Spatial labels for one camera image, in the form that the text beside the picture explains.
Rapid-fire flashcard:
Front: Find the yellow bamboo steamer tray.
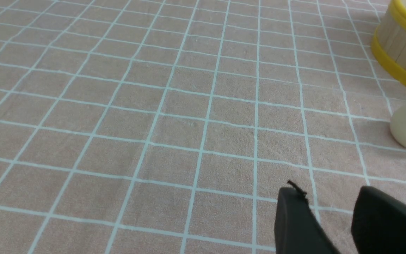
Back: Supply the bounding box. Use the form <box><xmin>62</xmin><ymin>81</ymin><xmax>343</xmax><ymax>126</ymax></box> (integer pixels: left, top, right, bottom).
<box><xmin>371</xmin><ymin>0</ymin><xmax>406</xmax><ymax>86</ymax></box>

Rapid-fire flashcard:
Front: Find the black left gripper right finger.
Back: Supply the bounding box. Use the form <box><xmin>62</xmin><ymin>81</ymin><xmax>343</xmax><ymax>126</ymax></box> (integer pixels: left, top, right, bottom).
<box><xmin>351</xmin><ymin>186</ymin><xmax>406</xmax><ymax>254</ymax></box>

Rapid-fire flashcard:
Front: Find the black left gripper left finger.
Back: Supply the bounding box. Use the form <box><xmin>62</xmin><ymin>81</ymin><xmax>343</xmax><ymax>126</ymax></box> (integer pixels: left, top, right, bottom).
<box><xmin>274</xmin><ymin>187</ymin><xmax>340</xmax><ymax>254</ymax></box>

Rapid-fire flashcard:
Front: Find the pink checkered tablecloth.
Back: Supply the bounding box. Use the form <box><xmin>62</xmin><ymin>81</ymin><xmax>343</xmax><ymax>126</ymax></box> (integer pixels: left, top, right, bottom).
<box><xmin>0</xmin><ymin>0</ymin><xmax>406</xmax><ymax>254</ymax></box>

